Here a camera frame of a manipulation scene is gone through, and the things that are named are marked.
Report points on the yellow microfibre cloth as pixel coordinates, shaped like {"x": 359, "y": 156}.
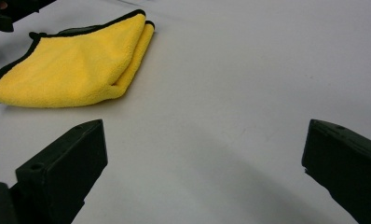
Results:
{"x": 71, "y": 68}

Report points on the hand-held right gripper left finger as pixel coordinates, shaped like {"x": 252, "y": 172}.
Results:
{"x": 62, "y": 168}

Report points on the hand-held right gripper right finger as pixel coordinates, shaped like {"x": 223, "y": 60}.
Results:
{"x": 345, "y": 168}

